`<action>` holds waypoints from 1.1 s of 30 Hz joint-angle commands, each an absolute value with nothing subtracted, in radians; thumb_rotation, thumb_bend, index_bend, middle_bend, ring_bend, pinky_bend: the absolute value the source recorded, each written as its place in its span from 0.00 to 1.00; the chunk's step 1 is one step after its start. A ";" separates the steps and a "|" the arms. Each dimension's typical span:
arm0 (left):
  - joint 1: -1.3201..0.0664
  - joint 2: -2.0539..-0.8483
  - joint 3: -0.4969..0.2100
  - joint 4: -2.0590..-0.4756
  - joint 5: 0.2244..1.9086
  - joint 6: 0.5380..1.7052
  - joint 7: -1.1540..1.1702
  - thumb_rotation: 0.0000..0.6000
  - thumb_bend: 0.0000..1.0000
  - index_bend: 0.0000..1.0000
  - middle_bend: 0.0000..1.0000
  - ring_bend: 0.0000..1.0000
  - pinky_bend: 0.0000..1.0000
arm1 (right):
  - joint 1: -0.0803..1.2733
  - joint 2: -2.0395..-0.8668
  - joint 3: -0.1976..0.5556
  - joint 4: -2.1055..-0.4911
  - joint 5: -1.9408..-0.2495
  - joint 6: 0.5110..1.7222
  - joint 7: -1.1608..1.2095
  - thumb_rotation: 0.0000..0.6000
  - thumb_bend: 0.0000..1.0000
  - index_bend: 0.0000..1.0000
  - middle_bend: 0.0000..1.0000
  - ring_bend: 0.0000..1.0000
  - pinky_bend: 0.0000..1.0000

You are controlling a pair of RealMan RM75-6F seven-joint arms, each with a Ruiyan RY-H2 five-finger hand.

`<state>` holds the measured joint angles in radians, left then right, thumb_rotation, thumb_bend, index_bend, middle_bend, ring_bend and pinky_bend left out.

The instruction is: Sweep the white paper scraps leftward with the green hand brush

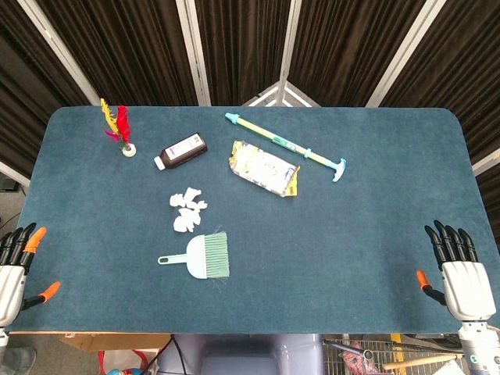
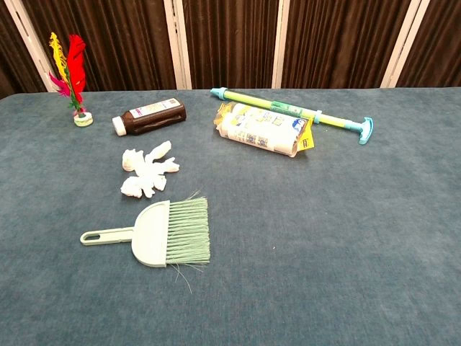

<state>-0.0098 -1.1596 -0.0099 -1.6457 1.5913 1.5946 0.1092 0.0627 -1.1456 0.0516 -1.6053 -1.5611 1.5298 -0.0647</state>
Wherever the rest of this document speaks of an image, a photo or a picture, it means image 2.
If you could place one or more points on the mint green hand brush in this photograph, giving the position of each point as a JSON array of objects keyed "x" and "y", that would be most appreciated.
[{"x": 151, "y": 234}]

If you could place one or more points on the packaged white roll pack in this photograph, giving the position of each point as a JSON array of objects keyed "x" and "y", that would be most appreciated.
[{"x": 259, "y": 129}]

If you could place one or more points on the green teal pump tube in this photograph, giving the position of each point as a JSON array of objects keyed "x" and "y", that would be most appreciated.
[{"x": 252, "y": 98}]

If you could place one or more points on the brown bottle white cap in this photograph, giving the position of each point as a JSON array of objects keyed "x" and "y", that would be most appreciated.
[{"x": 151, "y": 117}]

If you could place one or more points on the colourful feather shuttlecock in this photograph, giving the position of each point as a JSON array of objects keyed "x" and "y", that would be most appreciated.
[{"x": 76, "y": 65}]

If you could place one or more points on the white screen frame post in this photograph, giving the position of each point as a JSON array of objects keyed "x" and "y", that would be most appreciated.
[
  {"x": 282, "y": 43},
  {"x": 178, "y": 43},
  {"x": 401, "y": 47},
  {"x": 29, "y": 39}
]

